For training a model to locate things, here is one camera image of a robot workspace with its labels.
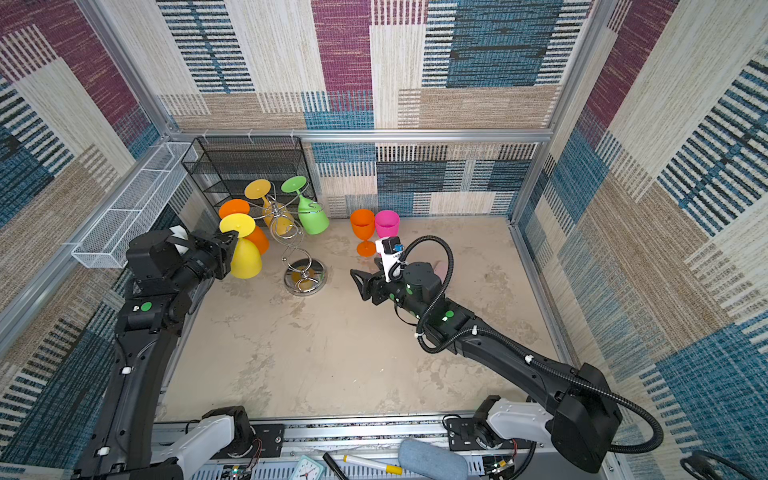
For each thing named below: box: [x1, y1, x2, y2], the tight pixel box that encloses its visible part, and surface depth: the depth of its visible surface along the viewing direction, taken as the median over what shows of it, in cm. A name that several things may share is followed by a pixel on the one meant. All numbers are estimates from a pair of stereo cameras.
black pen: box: [322, 452, 349, 480], surface depth 71 cm
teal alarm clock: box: [288, 455, 325, 480], surface depth 70 cm
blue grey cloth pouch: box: [399, 438, 468, 480], surface depth 69 cm
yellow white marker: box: [343, 455, 404, 475], surface depth 71 cm
